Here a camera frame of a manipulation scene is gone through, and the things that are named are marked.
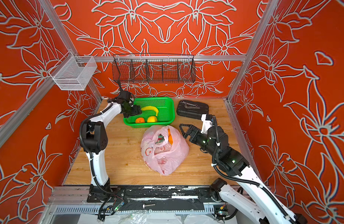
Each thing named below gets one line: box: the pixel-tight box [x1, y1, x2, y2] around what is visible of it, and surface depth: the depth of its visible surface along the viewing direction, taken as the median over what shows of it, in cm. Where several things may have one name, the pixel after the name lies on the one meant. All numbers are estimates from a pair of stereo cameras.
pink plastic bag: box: [140, 125, 190, 176], surface depth 82 cm
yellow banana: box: [140, 105, 159, 117], surface depth 112 cm
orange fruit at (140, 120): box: [135, 117, 145, 124], surface depth 100 cm
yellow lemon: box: [147, 115, 158, 123], surface depth 100 cm
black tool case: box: [176, 99, 209, 120], surface depth 106 cm
